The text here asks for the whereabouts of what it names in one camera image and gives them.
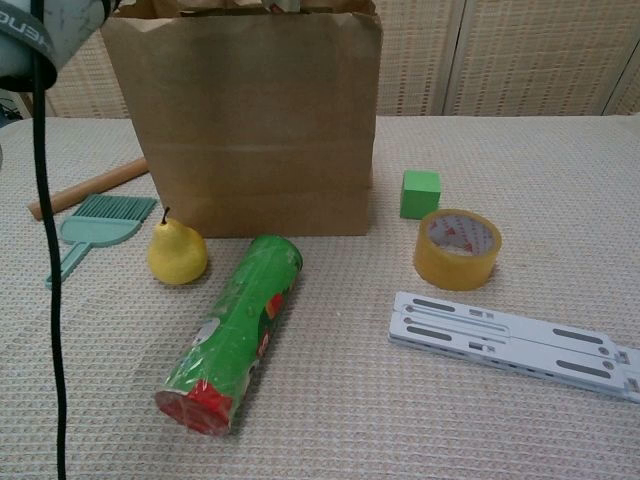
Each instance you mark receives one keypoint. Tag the green chip can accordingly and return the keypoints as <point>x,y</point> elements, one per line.
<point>235,330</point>

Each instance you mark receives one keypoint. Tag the yellow pear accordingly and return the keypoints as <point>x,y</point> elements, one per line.
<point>177,255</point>

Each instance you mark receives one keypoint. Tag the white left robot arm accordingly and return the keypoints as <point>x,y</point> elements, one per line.
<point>65,25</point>

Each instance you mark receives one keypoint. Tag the green cube block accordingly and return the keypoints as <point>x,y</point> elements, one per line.
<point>420,197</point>

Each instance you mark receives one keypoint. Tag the brown paper bag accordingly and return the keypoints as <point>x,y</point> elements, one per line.
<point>250,125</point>

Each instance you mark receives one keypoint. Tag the clear packing tape roll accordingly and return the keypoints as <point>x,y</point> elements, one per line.
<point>440,267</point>

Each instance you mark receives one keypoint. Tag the white folding laptop stand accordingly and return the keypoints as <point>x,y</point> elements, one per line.
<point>500,340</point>

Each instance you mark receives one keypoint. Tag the teal small brush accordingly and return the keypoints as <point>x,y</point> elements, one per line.
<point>100,230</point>

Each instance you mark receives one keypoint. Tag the beige woven tablecloth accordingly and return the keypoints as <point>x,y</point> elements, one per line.
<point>450,425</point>

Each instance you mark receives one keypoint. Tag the wooden rod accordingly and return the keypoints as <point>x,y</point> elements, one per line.
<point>95,186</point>

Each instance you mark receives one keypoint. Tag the woven folding screen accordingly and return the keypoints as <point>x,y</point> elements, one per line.
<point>500,55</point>

